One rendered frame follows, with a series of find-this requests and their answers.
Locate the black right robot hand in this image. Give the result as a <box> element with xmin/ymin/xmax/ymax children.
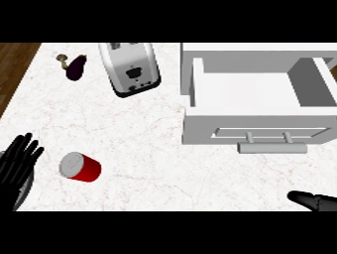
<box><xmin>285</xmin><ymin>108</ymin><xmax>337</xmax><ymax>212</ymax></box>

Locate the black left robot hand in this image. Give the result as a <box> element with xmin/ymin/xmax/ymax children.
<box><xmin>0</xmin><ymin>132</ymin><xmax>46</xmax><ymax>212</ymax></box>

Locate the red can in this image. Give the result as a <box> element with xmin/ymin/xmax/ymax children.
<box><xmin>57</xmin><ymin>151</ymin><xmax>102</xmax><ymax>184</ymax></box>

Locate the white open drawer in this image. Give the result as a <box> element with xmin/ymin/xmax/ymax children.
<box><xmin>180</xmin><ymin>57</ymin><xmax>337</xmax><ymax>146</ymax></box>

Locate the dark purple eggplant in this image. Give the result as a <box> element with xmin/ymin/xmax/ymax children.
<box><xmin>65</xmin><ymin>54</ymin><xmax>87</xmax><ymax>82</ymax></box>

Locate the brown mushroom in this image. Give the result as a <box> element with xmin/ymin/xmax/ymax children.
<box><xmin>55</xmin><ymin>54</ymin><xmax>71</xmax><ymax>69</ymax></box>

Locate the silver toaster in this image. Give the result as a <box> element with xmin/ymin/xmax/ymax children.
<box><xmin>96</xmin><ymin>43</ymin><xmax>162</xmax><ymax>99</ymax></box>

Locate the white cabinet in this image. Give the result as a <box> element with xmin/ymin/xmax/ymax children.
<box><xmin>179</xmin><ymin>43</ymin><xmax>337</xmax><ymax>97</ymax></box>

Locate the grey drawer handle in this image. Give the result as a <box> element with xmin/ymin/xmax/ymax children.
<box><xmin>238</xmin><ymin>131</ymin><xmax>308</xmax><ymax>155</ymax></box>

